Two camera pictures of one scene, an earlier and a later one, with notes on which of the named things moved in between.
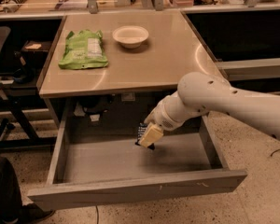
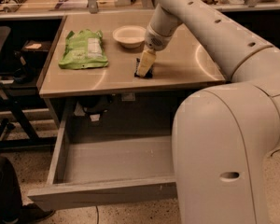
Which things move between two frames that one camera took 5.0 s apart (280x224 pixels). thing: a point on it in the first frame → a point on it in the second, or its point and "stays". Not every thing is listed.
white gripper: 159,116 → 158,40
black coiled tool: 16,2 stays
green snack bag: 83,50 stays
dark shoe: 33,214 stays
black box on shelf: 35,51 stays
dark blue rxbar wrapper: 141,129 → 149,73
